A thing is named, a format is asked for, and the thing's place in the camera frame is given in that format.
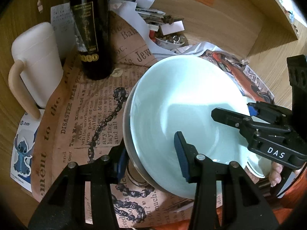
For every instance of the stack of newspapers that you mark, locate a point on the stack of newspapers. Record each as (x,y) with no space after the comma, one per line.
(156,20)

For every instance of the small dish with trinkets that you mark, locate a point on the small dish with trinkets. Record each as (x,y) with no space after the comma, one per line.
(170,42)

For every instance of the white bowl black spots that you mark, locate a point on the white bowl black spots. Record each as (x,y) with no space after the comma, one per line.
(128,141)

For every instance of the person's right hand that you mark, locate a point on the person's right hand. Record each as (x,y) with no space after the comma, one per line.
(275,174)

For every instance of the Stitch cartoon sticker card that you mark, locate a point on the Stitch cartoon sticker card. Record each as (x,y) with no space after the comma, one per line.
(22,150)

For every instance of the wooden shelf board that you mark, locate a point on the wooden shelf board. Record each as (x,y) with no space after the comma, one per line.
(276,12)

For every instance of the printed newspaper table cover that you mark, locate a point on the printed newspaper table cover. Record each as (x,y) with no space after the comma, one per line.
(83,120)

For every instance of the mint green plate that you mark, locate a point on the mint green plate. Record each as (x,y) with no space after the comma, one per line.
(259,166)

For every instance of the white paper sheet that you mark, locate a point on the white paper sheet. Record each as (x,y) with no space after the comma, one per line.
(126,12)

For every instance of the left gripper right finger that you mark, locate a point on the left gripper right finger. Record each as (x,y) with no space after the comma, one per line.
(226,197)

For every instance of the small mint green bowl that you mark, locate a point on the small mint green bowl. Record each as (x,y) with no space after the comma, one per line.
(178,94)

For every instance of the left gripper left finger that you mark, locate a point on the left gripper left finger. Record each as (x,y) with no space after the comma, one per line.
(80,197)

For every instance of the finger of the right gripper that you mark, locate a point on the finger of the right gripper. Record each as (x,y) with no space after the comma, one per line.
(252,108)
(230,118)

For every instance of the cream plastic mug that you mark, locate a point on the cream plastic mug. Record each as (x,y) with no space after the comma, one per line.
(37,70)

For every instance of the dark wine bottle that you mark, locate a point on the dark wine bottle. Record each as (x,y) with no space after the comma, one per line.
(92,32)

